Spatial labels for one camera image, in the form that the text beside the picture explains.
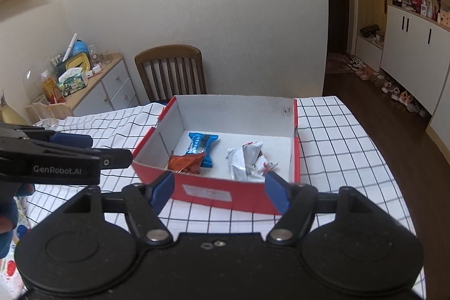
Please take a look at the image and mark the blue round container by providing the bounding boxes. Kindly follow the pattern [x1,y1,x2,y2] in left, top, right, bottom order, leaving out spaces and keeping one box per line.
[72,40,89,56]

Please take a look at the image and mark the blue snack packet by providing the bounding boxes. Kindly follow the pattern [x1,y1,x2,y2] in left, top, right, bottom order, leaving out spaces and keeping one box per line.
[186,132,219,168]

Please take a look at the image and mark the person's left hand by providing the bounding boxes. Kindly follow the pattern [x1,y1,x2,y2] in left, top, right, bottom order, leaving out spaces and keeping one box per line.
[0,183,36,237]

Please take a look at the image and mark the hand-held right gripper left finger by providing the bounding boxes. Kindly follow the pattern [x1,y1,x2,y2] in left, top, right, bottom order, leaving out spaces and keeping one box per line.
[42,172,175,246]

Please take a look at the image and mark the silver snack packet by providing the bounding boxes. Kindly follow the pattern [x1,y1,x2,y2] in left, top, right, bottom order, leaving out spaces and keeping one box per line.
[227,145,254,182]

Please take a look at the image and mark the wooden rack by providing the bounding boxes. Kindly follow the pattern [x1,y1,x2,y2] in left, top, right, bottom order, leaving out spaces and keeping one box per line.
[24,100,68,123]

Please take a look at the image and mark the colourful printed cloth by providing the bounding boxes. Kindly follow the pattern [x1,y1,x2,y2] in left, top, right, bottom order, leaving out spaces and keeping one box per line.
[0,195,39,300]

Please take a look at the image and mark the yellow box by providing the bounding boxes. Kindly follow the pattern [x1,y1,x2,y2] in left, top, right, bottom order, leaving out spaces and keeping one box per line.
[64,52,93,76]

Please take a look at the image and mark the beige rounded object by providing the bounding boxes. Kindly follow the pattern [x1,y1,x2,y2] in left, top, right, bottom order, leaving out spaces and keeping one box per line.
[0,107,29,127]

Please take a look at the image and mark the wooden chair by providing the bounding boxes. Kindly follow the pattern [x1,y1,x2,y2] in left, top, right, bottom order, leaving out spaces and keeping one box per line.
[134,44,207,103]

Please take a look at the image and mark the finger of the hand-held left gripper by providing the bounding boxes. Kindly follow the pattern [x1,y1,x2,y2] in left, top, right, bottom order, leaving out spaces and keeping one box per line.
[0,122,93,149]
[0,138,133,169]

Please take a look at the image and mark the white lower cabinet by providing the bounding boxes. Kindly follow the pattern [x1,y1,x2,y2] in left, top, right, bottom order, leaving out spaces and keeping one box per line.
[380,3,450,118]

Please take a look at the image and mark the red cardboard box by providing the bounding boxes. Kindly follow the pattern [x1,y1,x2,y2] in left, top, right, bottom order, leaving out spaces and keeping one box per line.
[131,94,301,216]

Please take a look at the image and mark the white and red snack packet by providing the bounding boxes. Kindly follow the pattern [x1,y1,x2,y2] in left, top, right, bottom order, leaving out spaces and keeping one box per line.
[242,141,280,181]

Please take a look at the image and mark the orange bottle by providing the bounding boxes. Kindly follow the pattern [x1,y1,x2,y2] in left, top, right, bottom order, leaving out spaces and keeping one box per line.
[40,71,66,104]

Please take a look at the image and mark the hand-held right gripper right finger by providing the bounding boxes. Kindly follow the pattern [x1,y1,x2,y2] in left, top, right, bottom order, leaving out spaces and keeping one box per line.
[264,171,401,246]

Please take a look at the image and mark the green and white tissue pack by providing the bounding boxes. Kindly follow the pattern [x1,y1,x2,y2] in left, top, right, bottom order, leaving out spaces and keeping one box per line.
[57,70,88,96]

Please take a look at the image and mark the row of shoes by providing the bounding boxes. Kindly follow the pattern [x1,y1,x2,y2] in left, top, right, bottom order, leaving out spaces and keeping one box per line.
[346,56,431,118]

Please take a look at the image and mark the white shoe bench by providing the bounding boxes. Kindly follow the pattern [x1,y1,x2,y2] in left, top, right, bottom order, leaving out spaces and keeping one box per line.
[355,35,384,72]

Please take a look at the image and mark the dark bag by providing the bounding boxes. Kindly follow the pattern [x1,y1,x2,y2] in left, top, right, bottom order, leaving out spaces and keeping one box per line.
[359,25,381,39]

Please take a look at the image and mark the small drawer cabinet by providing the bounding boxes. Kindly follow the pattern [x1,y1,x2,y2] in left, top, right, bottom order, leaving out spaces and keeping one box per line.
[53,52,139,118]

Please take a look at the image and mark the door rug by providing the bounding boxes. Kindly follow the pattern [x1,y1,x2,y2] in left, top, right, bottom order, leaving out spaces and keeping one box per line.
[325,56,352,74]

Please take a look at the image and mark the white stick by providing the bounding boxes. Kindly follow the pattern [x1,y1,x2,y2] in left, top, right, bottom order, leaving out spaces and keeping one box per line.
[62,34,78,63]

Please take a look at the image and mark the brown orange snack packet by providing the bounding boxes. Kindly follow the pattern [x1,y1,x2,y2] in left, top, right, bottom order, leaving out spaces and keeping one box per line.
[168,153,206,175]

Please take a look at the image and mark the drinking glass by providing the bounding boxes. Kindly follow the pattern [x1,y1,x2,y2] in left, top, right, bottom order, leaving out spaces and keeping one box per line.
[33,94,59,129]

